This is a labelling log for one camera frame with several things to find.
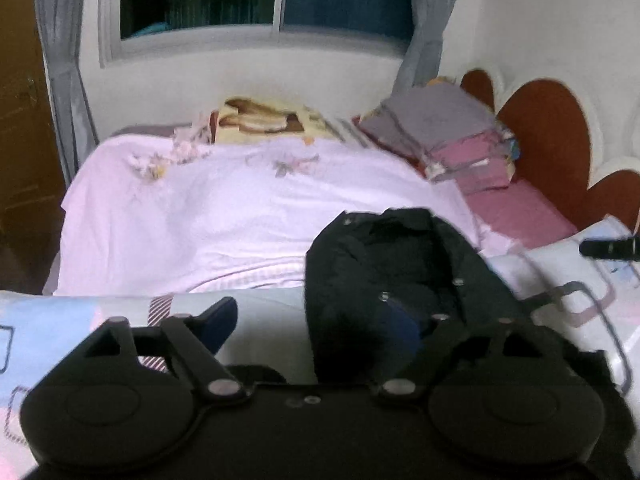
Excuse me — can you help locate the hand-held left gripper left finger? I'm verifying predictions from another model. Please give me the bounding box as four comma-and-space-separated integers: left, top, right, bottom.
82, 296, 252, 406

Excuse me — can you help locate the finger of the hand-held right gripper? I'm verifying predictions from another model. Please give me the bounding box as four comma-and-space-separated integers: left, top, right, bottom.
580, 239, 640, 262

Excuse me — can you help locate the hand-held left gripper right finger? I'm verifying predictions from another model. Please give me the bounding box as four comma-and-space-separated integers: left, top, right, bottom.
372, 297, 568, 402

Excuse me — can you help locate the black jacket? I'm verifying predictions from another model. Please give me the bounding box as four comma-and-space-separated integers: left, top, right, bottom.
305, 207, 640, 411

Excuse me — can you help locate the maroon bed sheet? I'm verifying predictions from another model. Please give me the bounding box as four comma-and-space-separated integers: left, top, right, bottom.
465, 180, 576, 251

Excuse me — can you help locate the light pink floral blanket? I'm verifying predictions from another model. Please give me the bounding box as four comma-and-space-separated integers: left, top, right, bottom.
52, 132, 481, 296

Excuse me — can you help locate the white and brown headboard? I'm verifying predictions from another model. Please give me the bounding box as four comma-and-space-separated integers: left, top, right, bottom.
457, 67, 640, 233

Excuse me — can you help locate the colourful printed folded cloth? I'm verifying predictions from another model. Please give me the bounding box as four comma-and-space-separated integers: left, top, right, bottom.
500, 130, 522, 181

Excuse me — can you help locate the pink folded cloth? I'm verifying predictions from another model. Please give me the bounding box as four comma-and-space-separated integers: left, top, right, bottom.
425, 132, 521, 196

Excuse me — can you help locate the patterned white blue pink blanket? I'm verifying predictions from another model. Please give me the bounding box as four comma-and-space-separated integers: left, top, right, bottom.
0, 215, 640, 480

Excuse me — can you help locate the yellow printed pillow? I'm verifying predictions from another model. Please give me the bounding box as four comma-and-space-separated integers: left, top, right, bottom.
210, 97, 371, 148

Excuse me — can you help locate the grey folded cloth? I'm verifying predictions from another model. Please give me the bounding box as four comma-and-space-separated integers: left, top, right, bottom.
360, 82, 498, 156

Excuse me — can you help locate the brown wooden wardrobe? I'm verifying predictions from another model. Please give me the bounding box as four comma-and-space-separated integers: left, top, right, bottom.
0, 0, 68, 291

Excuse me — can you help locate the grey curtain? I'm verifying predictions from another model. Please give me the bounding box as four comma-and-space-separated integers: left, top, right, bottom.
34, 0, 101, 176
395, 0, 486, 91

